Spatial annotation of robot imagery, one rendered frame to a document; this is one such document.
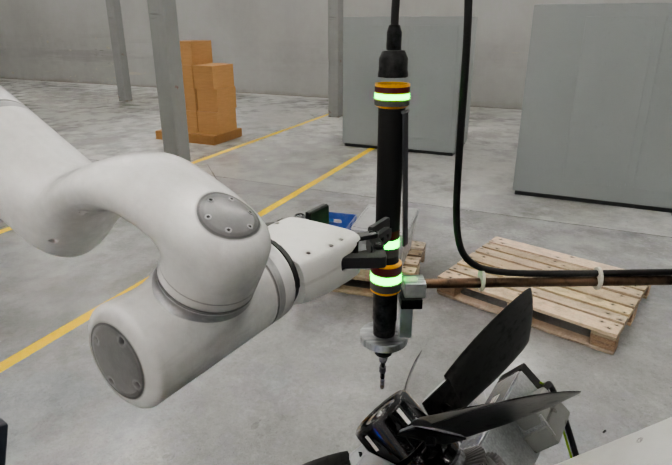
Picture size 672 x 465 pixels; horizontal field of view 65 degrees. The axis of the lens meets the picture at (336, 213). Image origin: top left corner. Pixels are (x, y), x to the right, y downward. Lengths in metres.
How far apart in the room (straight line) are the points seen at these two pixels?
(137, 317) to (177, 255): 0.05
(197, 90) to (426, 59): 3.66
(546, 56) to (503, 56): 6.78
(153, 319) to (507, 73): 12.68
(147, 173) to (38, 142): 0.15
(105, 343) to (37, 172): 0.16
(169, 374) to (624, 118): 6.02
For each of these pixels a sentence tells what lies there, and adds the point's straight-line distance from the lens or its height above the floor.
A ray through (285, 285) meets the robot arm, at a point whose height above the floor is 1.66.
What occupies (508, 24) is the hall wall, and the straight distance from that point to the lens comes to 12.92.
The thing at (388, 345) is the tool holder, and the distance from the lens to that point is 0.77.
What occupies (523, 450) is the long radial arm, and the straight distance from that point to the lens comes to 1.20.
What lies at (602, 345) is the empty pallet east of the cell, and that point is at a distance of 3.68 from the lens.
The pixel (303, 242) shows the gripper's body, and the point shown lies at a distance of 0.52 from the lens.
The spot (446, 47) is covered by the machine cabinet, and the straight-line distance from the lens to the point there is 7.92.
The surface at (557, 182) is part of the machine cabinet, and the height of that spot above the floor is 0.20.
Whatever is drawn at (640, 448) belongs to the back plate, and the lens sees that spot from 1.02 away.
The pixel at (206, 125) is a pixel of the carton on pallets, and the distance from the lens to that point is 9.05.
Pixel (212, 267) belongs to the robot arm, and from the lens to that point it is 0.37.
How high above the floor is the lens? 1.88
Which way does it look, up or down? 20 degrees down
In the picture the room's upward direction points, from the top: straight up
